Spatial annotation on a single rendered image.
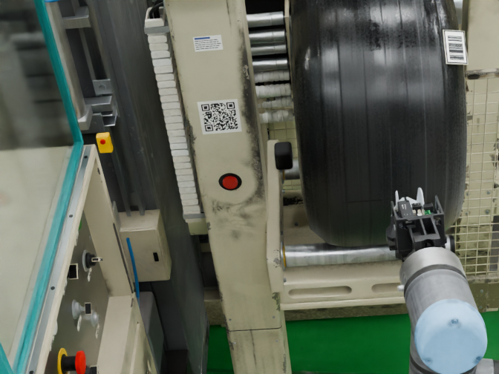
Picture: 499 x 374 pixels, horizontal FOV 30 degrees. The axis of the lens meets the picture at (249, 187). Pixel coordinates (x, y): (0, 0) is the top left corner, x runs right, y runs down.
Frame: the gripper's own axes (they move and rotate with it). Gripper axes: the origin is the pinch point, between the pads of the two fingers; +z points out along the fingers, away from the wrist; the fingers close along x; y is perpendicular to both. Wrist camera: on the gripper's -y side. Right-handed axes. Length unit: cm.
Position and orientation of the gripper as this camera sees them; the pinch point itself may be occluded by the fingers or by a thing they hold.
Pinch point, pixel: (406, 206)
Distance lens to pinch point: 154.0
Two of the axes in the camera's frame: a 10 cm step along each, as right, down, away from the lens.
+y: -1.4, -8.4, -5.2
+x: -9.9, 1.3, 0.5
